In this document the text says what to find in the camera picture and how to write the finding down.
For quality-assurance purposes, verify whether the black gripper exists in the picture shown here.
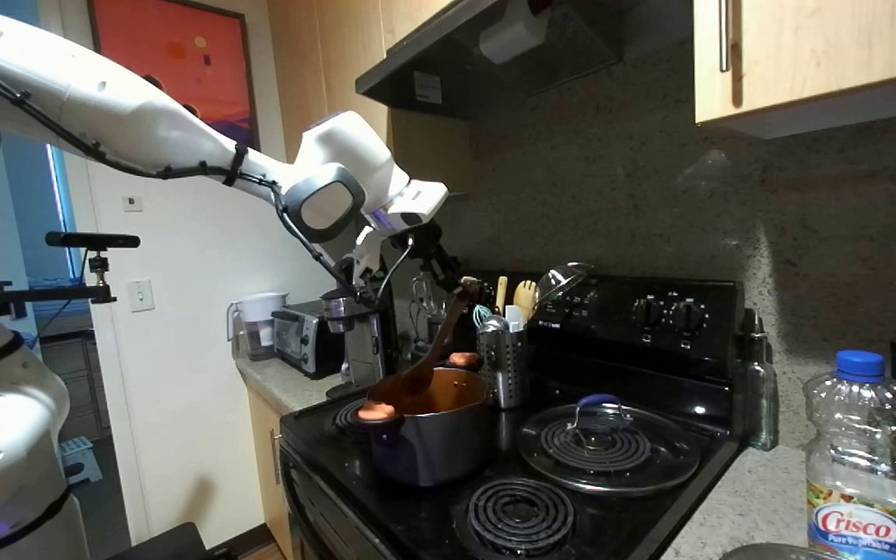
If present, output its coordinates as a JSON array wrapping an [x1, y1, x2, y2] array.
[[401, 222, 476, 304]]

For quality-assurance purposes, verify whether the wooden slotted spoon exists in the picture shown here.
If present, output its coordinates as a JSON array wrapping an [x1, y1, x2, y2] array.
[[510, 276, 544, 325]]

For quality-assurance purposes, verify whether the perforated metal utensil holder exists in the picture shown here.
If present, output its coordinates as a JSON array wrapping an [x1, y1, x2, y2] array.
[[476, 320, 535, 415]]

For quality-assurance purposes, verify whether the silver toaster oven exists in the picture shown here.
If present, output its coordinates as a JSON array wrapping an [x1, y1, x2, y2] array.
[[268, 300, 348, 381]]

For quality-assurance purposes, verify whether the large black coil burner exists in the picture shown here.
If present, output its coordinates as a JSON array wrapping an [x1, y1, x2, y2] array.
[[538, 418, 660, 481], [333, 399, 380, 440]]

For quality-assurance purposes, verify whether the black stove knob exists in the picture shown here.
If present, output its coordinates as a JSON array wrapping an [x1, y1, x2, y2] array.
[[635, 293, 674, 335], [673, 293, 711, 335]]

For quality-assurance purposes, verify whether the dark range hood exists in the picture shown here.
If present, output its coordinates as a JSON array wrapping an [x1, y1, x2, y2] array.
[[350, 0, 698, 124]]

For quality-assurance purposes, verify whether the white hood light fixture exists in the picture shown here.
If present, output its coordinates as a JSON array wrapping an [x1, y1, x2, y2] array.
[[476, 0, 556, 70]]

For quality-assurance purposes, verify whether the small black coil burner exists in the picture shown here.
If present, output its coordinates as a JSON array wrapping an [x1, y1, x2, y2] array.
[[463, 476, 577, 557]]

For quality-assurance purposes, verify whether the black electric stove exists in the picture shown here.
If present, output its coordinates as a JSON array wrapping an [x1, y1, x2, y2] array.
[[278, 271, 747, 560]]

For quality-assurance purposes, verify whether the wooden base cabinet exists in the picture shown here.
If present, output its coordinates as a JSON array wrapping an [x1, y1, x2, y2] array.
[[241, 385, 297, 560]]

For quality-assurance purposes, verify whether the green glass bottle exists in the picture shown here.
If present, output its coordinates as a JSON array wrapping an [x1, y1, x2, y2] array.
[[732, 304, 780, 454]]

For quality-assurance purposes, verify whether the orange framed painting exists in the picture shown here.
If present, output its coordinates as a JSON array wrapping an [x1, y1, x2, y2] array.
[[86, 0, 262, 153]]

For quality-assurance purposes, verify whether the Crisco oil bottle blue cap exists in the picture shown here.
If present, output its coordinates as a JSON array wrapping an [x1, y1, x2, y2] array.
[[802, 347, 896, 560]]

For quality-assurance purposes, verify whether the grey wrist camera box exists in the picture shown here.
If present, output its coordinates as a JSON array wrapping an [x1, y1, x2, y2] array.
[[367, 178, 450, 241]]

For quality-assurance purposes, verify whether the dark pot with orange handles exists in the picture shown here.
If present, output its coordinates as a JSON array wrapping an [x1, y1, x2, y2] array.
[[350, 350, 503, 493]]

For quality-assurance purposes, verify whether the wooden wall cabinet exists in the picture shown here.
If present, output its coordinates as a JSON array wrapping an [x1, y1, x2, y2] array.
[[687, 0, 896, 143], [262, 0, 476, 210]]

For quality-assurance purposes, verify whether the glass lid with blue handle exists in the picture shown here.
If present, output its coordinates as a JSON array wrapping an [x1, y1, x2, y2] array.
[[512, 390, 707, 497]]

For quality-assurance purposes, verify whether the white light switch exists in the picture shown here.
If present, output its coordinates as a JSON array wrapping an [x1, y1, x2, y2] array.
[[124, 274, 157, 317]]

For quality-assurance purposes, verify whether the black stereo camera bar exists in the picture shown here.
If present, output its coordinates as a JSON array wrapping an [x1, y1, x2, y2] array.
[[43, 227, 146, 252]]

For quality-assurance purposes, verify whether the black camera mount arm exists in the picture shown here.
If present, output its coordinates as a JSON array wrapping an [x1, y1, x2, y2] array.
[[0, 247, 122, 325]]

